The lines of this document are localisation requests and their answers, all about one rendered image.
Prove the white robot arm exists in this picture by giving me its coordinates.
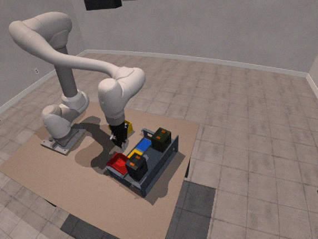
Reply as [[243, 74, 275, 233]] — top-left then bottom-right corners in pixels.
[[8, 12, 146, 147]]

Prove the yellow bin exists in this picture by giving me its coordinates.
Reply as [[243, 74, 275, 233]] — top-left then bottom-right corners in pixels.
[[125, 120, 133, 134]]

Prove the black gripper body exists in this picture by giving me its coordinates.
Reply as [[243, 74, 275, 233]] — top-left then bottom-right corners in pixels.
[[110, 121, 125, 137]]

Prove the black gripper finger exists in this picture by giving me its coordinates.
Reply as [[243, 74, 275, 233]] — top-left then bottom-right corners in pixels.
[[109, 132, 124, 152], [121, 123, 128, 150]]

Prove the dark grey metal shelf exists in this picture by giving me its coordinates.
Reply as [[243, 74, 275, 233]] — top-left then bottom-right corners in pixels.
[[105, 128, 178, 198]]

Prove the red bin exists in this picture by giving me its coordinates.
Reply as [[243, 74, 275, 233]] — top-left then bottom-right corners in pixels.
[[106, 153, 129, 175]]

